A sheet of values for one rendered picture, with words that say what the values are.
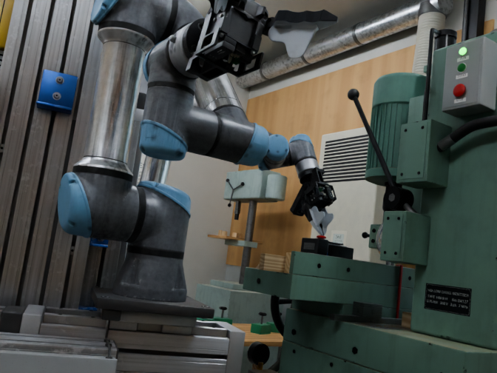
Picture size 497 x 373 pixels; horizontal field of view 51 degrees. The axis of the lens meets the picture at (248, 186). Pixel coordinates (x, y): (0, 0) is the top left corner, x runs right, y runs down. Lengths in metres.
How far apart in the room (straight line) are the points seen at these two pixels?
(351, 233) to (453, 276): 1.86
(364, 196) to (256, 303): 1.14
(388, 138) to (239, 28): 0.91
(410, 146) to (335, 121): 2.56
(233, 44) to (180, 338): 0.61
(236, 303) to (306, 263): 2.31
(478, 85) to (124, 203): 0.80
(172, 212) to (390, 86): 0.79
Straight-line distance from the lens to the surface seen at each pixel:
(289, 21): 0.69
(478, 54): 1.30
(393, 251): 1.27
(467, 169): 1.30
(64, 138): 1.23
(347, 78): 3.89
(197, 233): 4.52
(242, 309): 3.61
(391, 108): 1.54
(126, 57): 1.08
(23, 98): 1.26
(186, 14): 1.14
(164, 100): 0.80
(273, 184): 3.60
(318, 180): 1.62
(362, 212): 3.06
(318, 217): 1.59
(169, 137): 0.79
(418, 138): 1.30
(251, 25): 0.69
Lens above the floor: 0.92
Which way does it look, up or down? 8 degrees up
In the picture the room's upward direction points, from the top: 7 degrees clockwise
